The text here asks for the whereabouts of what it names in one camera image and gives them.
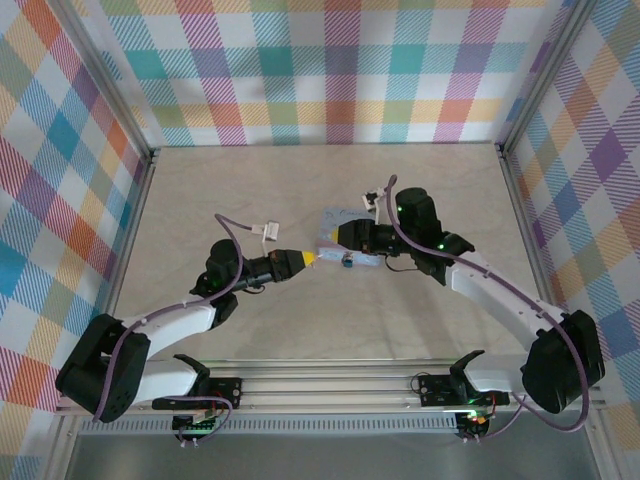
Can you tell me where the black mounting plate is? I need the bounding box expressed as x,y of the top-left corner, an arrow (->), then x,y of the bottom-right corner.
417,374 -> 454,407
207,378 -> 245,409

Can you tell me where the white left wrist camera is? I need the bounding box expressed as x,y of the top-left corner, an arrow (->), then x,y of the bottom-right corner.
249,220 -> 282,251

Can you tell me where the aluminium frame post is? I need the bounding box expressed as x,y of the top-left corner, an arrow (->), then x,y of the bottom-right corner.
493,0 -> 599,156
49,0 -> 161,161

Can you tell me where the aluminium frame rail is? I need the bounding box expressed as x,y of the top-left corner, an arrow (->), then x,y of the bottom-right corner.
494,144 -> 621,480
49,147 -> 161,480

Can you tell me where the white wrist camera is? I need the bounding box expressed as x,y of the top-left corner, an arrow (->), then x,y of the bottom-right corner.
360,187 -> 387,212
249,220 -> 282,251

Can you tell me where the grey metal sheet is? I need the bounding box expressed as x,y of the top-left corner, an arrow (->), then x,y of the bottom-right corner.
62,432 -> 604,480

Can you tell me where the wide aluminium extrusion rail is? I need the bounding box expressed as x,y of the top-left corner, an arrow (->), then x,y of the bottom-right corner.
54,357 -> 609,416

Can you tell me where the blue pink cartoon tin box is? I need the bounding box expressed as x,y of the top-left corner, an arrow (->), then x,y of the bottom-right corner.
315,205 -> 382,269

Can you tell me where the grey slotted cable duct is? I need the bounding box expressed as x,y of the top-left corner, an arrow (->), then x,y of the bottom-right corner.
79,415 -> 461,435

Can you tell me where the small controller circuit board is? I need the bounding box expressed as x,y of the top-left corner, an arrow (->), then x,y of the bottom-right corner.
457,408 -> 494,437
172,410 -> 221,437

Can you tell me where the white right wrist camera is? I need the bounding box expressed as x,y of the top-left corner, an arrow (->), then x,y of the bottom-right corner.
360,187 -> 387,212

